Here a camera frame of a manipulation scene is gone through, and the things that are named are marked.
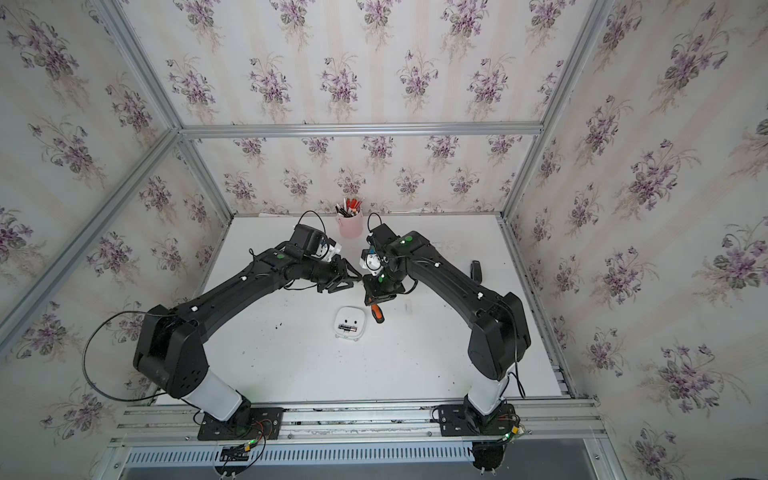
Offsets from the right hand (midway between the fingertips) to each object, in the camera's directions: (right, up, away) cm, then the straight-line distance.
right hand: (372, 302), depth 79 cm
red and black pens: (-10, +29, +32) cm, 44 cm away
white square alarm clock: (-7, -8, +9) cm, 14 cm away
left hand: (-3, +6, +1) cm, 6 cm away
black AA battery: (-8, -9, +8) cm, 14 cm away
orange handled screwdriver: (+1, -2, -4) cm, 5 cm away
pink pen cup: (-9, +22, +29) cm, 37 cm away
